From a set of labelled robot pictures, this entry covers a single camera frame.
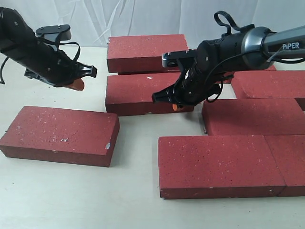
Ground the hidden centre base brick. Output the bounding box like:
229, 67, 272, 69
202, 98, 305, 135

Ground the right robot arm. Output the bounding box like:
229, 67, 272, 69
152, 26, 305, 108

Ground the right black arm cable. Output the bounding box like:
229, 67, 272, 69
204, 10, 282, 104

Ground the front left base brick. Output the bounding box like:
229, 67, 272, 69
158, 135, 286, 199

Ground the back right base brick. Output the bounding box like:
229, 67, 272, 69
190, 49, 277, 84

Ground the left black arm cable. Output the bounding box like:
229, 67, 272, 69
0, 40, 81, 85

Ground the pale blue backdrop cloth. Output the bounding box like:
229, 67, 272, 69
0, 0, 305, 48

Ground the red brick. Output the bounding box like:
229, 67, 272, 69
0, 106, 120, 167
231, 71, 305, 99
107, 34, 188, 74
105, 73, 194, 116

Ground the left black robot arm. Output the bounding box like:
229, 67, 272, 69
0, 7, 97, 91

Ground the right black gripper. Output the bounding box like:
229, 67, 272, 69
152, 59, 223, 111

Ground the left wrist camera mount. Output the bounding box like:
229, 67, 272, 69
35, 24, 71, 51

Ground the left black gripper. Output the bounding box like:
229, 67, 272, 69
7, 38, 97, 91

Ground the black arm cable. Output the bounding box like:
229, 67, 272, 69
0, 40, 81, 85
204, 10, 282, 104

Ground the red brick top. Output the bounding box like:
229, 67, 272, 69
107, 34, 188, 74

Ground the front right base brick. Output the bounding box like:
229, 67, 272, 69
265, 135, 305, 197

